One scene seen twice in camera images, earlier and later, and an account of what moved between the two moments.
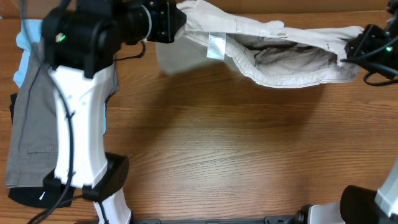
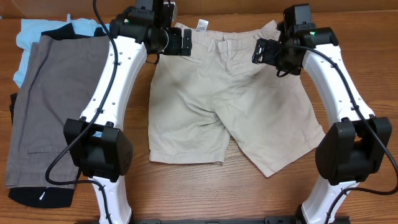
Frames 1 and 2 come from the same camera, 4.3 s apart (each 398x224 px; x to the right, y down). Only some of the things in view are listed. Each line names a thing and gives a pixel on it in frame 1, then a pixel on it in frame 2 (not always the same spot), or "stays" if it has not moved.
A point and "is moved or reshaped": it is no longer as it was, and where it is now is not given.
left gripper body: (160, 31) → (173, 46)
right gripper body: (367, 43) → (262, 51)
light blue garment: (32, 32) stays
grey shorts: (32, 149) stays
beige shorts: (263, 52) is moved or reshaped
